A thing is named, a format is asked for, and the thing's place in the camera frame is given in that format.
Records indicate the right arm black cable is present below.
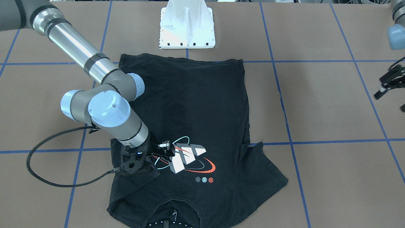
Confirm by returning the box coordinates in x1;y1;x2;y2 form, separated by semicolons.
27;125;127;188

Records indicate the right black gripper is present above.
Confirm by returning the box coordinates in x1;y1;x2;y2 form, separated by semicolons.
120;133;175;176

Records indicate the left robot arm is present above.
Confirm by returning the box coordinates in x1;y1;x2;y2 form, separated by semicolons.
374;0;405;100

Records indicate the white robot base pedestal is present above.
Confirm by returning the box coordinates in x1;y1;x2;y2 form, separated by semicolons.
159;0;216;49

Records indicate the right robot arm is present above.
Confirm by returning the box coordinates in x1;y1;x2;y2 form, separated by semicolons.
1;0;175;174

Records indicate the black graphic t-shirt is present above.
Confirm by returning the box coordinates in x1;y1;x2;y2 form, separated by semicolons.
107;54;288;228

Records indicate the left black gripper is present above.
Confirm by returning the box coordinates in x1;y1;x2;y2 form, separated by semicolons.
374;65;405;112

